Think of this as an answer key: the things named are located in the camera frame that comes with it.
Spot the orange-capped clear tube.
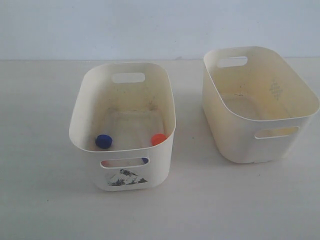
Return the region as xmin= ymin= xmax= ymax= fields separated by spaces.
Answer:
xmin=150 ymin=133 xmax=167 ymax=146

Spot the blue-capped tube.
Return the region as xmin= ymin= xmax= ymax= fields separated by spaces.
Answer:
xmin=141 ymin=157 xmax=149 ymax=165
xmin=95 ymin=134 xmax=113 ymax=149

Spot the cream plastic bin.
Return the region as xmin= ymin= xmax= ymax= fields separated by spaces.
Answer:
xmin=69 ymin=62 xmax=176 ymax=191
xmin=202 ymin=46 xmax=320 ymax=164

